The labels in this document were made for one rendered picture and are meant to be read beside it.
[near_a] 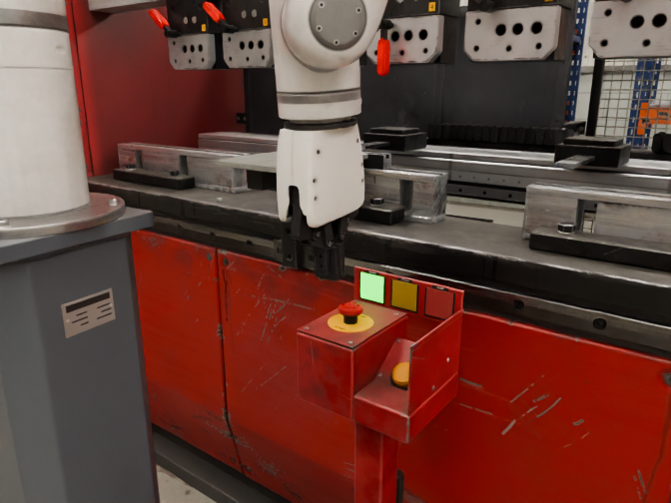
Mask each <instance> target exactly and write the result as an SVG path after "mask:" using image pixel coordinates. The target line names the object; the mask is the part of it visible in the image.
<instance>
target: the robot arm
mask: <svg viewBox="0 0 671 503"><path fill-rule="evenodd" d="M387 1H388V0H269V4H270V16H271V27H272V38H273V50H274V61H275V73H276V84H277V98H278V109H279V117H280V118H282V119H287V120H288V121H285V122H284V127H285V128H284V129H281V130H280V134H279V141H278V152H277V195H278V209H279V216H280V220H281V221H282V222H284V223H290V222H292V228H291V238H292V239H295V240H299V241H306V240H308V242H309V245H310V246H313V252H314V266H315V276H316V277H320V278H324V279H328V280H332V281H337V280H339V279H340V278H342V277H344V276H345V271H344V251H343V244H342V243H344V242H345V241H346V233H347V226H348V224H349V221H351V220H352V219H353V218H354V217H355V216H356V215H357V214H358V208H359V207H360V206H361V205H362V203H363V200H364V171H363V159H362V151H361V143H360V137H359V131H358V126H357V118H356V117H352V116H354V115H357V114H360V113H361V97H360V75H359V58H360V57H361V56H362V54H363V53H364V52H365V51H366V50H367V48H368V47H369V45H370V44H371V42H372V40H373V38H374V36H375V34H376V31H377V29H378V27H379V24H380V22H381V19H382V16H383V13H384V10H385V7H386V4H387ZM125 211H126V208H125V202H124V200H123V199H121V198H119V197H116V196H113V195H108V194H100V193H89V185H88V177H87V169H86V162H85V154H84V146H83V138H82V130H81V123H80V115H79V107H78V99H77V91H76V84H75V76H74V67H73V59H72V51H71V44H70V36H69V28H68V20H67V13H66V6H65V0H0V240H15V239H26V238H35V237H43V236H50V235H56V234H63V233H69V232H73V231H78V230H83V229H87V228H91V227H95V226H99V225H102V224H105V223H108V222H110V221H113V220H115V219H117V218H119V217H120V216H122V215H123V214H124V212H125ZM317 228H318V229H317ZM320 229H322V230H320Z"/></svg>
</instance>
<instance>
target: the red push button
mask: <svg viewBox="0 0 671 503"><path fill-rule="evenodd" d="M337 310H338V312H339V313H340V314H341V315H343V322H344V323H345V324H356V323H357V316H358V315H360V314H362V312H363V307H362V305H361V304H359V303H357V302H351V301H350V302H345V303H342V304H340V305H339V306H338V309H337Z"/></svg>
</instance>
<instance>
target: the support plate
mask: <svg viewBox="0 0 671 503"><path fill-rule="evenodd" d="M212 164H213V166H220V167H228V168H236V169H245V170H253V171H261V172H269V173H276V172H277V152H272V153H264V154H257V155H249V156H241V157H234V158H226V159H219V160H212Z"/></svg>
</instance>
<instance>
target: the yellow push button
mask: <svg viewBox="0 0 671 503"><path fill-rule="evenodd" d="M408 375H409V362H402V363H399V364H398V365H396V366H395V367H394V369H393V370H392V373H391V377H392V379H393V381H394V383H395V384H396V385H397V386H399V387H408Z"/></svg>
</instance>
